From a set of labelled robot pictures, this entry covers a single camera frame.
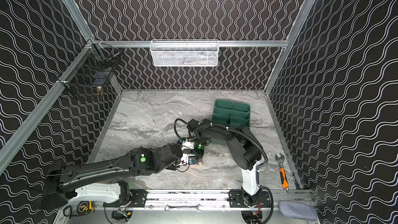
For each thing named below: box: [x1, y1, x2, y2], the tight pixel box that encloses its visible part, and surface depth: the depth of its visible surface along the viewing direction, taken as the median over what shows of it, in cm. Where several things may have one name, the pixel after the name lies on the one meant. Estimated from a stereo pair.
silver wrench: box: [164, 204, 203, 212], surface depth 74 cm
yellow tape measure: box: [76, 200, 94, 216], surface depth 71 cm
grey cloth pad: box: [278, 200, 318, 221], surface depth 71 cm
